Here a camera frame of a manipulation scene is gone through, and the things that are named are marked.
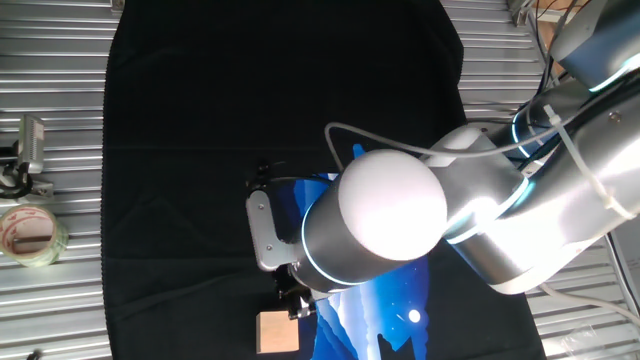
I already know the silver clamp tool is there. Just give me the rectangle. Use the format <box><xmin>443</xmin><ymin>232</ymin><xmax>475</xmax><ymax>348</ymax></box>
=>
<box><xmin>0</xmin><ymin>144</ymin><xmax>55</xmax><ymax>202</ymax></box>

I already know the black t-shirt with blue print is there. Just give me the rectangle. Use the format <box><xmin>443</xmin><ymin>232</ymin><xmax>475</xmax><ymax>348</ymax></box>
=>
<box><xmin>99</xmin><ymin>0</ymin><xmax>549</xmax><ymax>360</ymax></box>

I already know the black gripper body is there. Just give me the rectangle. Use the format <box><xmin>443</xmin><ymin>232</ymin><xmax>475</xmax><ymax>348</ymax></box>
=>
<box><xmin>274</xmin><ymin>262</ymin><xmax>315</xmax><ymax>301</ymax></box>

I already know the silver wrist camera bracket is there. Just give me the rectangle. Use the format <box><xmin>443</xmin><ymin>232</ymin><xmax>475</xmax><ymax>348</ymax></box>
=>
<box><xmin>244</xmin><ymin>188</ymin><xmax>304</xmax><ymax>273</ymax></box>

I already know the printed packing tape roll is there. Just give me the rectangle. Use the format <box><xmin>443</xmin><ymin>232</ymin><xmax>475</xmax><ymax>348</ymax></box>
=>
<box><xmin>0</xmin><ymin>204</ymin><xmax>70</xmax><ymax>268</ymax></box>

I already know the silver camera unit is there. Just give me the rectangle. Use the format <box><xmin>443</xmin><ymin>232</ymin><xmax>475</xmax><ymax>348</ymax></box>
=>
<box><xmin>17</xmin><ymin>114</ymin><xmax>46</xmax><ymax>175</ymax></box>

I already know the brown wooden board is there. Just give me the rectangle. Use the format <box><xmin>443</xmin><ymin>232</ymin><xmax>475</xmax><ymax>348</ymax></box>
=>
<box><xmin>534</xmin><ymin>0</ymin><xmax>571</xmax><ymax>51</ymax></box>

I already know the white zip tie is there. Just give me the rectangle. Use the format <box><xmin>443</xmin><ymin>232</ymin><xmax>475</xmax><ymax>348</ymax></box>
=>
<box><xmin>542</xmin><ymin>103</ymin><xmax>639</xmax><ymax>221</ymax></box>

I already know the thin grey gripper cable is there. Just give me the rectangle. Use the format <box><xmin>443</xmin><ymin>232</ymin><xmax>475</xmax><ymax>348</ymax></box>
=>
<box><xmin>323</xmin><ymin>122</ymin><xmax>556</xmax><ymax>172</ymax></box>

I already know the small wooden block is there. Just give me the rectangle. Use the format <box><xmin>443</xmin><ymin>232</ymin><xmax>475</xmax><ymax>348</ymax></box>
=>
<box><xmin>255</xmin><ymin>309</ymin><xmax>300</xmax><ymax>355</ymax></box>

